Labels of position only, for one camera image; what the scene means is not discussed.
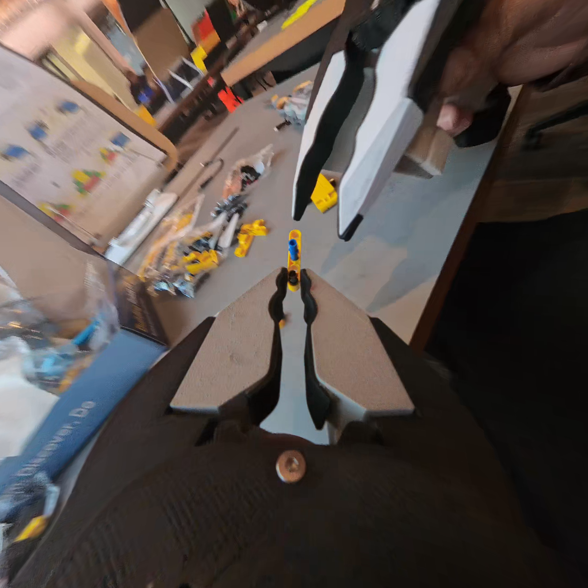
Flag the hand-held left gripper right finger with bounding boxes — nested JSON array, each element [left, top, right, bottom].
[[300, 268, 416, 431]]

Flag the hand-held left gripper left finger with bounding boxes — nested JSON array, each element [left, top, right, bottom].
[[170, 268, 288, 425]]

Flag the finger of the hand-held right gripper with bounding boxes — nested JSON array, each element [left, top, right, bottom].
[[337, 0, 444, 243], [292, 51, 368, 222]]

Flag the large yellow panel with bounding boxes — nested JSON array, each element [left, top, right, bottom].
[[310, 172, 338, 213]]

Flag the yellow five-hole beam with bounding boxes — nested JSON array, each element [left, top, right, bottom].
[[287, 230, 302, 293]]

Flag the grey desk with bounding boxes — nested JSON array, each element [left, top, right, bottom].
[[108, 62, 522, 444]]

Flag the person's right hand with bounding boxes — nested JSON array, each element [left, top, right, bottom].
[[436, 0, 588, 138]]

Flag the plastic bag of black parts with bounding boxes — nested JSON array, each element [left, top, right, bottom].
[[223, 145, 276, 194]]

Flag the background grey table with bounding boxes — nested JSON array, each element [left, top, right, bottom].
[[220, 0, 347, 88]]

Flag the plastic bag of yellow parts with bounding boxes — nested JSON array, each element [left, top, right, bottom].
[[138, 202, 244, 299]]

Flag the dark blue kit box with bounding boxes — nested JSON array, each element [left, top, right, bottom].
[[0, 257, 168, 497]]

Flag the person's legs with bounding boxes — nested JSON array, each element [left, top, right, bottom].
[[425, 220, 588, 588]]

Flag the plastic bag with blue parts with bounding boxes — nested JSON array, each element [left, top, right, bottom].
[[0, 266, 120, 396]]

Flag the poster display board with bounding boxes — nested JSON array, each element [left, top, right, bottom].
[[0, 46, 177, 258]]

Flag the plastic bag of large parts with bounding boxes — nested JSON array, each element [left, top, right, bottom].
[[0, 478, 60, 570]]

